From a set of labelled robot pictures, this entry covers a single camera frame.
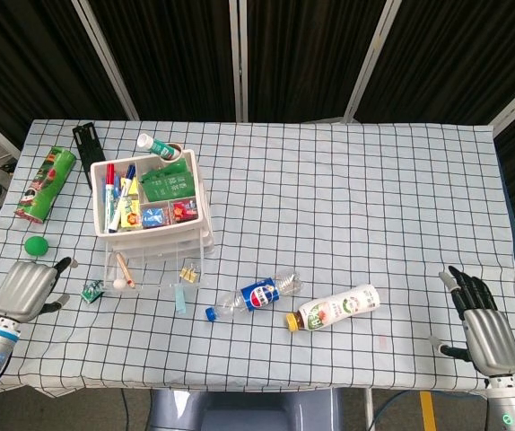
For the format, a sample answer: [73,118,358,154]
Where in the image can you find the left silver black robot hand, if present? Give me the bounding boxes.
[0,256,74,324]

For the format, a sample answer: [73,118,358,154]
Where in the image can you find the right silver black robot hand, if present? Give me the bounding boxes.
[428,265,515,376]

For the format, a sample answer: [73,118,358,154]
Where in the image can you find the small green packet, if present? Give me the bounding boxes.
[81,279,106,304]

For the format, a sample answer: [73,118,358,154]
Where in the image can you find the white desk organizer box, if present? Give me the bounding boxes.
[89,149,216,259]

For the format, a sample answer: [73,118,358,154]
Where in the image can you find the green ball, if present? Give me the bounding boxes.
[23,235,50,257]

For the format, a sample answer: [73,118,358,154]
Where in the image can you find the wooden stick with white ball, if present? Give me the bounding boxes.
[112,251,136,293]

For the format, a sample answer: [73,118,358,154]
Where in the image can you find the green chips can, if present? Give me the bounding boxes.
[13,146,78,224]

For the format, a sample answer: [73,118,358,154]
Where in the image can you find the yellow lion snack packet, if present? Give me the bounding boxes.
[118,197,143,229]

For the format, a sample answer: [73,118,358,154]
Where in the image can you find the red cap whiteboard marker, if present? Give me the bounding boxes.
[102,163,118,228]

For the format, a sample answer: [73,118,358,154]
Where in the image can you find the blue cap whiteboard marker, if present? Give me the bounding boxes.
[107,164,137,233]

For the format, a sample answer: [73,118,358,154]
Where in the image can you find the plain yellow snack packet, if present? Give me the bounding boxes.
[120,177,141,199]

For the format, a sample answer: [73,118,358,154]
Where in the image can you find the blue snack packet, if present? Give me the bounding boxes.
[141,203,171,229]

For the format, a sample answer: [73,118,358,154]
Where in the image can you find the white-label tea drink bottle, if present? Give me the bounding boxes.
[285,283,380,333]

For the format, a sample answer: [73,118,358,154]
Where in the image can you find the green tea sachets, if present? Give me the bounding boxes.
[140,160,196,202]

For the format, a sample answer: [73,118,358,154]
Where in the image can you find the red snack packet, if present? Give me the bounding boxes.
[169,198,198,223]

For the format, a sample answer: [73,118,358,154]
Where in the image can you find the blue checkered tablecloth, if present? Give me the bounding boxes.
[0,119,515,399]

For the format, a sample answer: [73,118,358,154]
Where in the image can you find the white green tube bottle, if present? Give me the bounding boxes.
[136,133,184,162]

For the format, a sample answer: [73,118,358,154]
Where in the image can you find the empty Pepsi bottle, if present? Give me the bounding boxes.
[205,268,304,322]

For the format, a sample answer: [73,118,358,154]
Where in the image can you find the grey robot torso base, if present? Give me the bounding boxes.
[147,388,344,431]

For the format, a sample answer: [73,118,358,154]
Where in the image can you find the dark folding screen divider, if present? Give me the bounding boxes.
[0,0,515,270]

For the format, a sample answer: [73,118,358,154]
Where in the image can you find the blue floor cable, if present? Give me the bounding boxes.
[372,389,425,431]

